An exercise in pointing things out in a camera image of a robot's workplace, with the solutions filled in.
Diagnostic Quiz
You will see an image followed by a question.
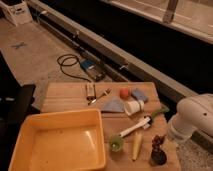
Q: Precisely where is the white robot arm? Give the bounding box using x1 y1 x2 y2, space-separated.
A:
167 94 213 143

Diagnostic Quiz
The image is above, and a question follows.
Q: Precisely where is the white plastic cup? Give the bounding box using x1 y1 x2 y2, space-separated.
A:
124 100 144 116

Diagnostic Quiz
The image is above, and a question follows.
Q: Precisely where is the metal fork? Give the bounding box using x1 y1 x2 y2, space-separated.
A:
88 88 111 105

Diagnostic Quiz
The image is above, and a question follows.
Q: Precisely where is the small wooden block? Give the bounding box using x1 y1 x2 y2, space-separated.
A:
86 83 96 100

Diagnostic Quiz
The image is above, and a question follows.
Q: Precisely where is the red toy fruit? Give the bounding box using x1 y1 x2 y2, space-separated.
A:
119 88 130 99

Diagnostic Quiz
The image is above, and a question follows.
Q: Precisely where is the blue cloth piece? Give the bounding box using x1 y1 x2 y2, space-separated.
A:
101 98 124 113

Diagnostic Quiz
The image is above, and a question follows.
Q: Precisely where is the blue power tool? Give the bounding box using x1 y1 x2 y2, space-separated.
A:
80 59 105 82

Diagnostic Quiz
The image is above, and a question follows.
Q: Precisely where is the blue sponge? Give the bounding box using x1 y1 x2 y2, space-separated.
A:
131 88 148 102

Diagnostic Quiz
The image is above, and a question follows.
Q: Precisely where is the green toy vegetable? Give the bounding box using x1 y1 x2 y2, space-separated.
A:
151 107 170 119

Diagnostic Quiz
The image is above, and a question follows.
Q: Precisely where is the yellow plastic tray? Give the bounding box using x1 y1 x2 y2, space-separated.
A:
8 109 106 171

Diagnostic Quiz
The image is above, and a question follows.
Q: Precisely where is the dark purple grape bunch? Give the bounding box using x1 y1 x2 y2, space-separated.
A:
152 135 165 151

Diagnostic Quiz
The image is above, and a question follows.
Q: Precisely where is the white storage box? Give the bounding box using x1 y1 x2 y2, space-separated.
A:
0 0 32 26

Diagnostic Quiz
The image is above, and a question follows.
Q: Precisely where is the black cable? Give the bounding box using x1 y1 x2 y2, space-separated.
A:
56 53 93 83

